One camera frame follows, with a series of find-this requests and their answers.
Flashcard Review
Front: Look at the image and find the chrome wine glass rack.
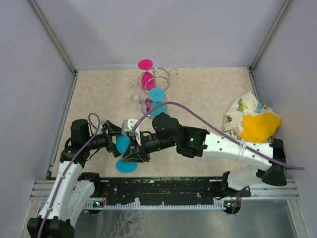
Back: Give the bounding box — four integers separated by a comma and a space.
139, 67, 179, 119

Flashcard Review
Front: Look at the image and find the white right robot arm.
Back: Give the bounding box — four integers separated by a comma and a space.
116, 113, 287, 196

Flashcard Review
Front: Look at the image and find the pink plastic wine glass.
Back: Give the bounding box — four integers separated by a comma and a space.
138, 59, 156, 114

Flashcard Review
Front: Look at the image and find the blue wine glass front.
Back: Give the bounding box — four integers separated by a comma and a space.
149, 87, 167, 119

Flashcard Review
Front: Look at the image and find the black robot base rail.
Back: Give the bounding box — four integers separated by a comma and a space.
32, 176, 298, 214

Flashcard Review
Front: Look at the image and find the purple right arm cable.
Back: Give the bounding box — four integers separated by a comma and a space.
132, 101, 305, 171

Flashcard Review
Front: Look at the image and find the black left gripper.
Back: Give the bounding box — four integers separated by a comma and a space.
85, 120, 128, 157

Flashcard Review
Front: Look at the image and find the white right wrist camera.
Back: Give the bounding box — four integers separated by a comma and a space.
121, 119, 141, 146

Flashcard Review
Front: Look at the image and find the clear wine glass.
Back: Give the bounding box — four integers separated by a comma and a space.
129, 81, 141, 104

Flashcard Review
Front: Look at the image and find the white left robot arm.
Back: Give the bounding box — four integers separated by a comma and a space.
27, 119, 121, 238

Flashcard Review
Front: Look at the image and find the blue wine glass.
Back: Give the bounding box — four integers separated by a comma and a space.
116, 135, 137, 174
149, 87, 167, 119

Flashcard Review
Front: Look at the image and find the dinosaur print yellow cloth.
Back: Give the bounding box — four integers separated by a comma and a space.
223, 92, 281, 143

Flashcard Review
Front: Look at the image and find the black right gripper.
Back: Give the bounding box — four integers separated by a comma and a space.
122, 131, 177, 163

